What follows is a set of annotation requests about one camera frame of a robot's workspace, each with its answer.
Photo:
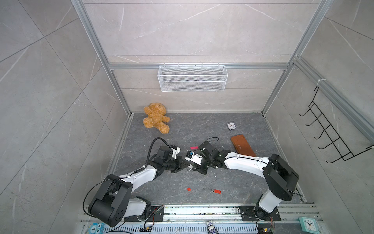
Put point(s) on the white wire mesh basket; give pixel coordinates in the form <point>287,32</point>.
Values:
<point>192,78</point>

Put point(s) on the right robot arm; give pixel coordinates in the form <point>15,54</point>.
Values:
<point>281,178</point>

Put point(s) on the teal alarm clock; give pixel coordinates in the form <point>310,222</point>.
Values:
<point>309,225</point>

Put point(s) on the blue cartoon alarm clock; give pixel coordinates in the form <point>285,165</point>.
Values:
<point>96,228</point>

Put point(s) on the red usb drive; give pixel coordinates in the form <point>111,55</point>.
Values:
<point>216,191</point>

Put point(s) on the black wire hook rack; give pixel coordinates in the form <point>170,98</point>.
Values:
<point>328,130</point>

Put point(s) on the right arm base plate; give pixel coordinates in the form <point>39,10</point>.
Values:
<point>251,213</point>

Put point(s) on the brown teddy bear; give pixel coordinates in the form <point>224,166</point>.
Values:
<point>156,117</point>

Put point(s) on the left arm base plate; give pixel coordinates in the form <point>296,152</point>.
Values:
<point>153,213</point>

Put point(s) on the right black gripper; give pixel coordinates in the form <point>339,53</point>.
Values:
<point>199,168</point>

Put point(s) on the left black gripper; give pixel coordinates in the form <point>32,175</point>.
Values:
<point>180,161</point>

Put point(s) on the brown leather wallet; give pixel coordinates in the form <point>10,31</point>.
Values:
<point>242,146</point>

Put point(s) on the small purple toy figure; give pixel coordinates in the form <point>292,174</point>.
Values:
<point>211,228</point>

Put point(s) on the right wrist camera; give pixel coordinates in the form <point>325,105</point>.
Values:
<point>194,158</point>

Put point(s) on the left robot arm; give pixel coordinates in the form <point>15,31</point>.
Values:
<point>113,201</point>

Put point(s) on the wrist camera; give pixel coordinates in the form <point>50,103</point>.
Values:
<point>175,151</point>
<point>194,158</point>

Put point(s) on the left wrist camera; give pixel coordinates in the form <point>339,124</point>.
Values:
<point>175,151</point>

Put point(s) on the small square pink-white packet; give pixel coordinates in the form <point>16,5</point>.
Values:
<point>231,126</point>

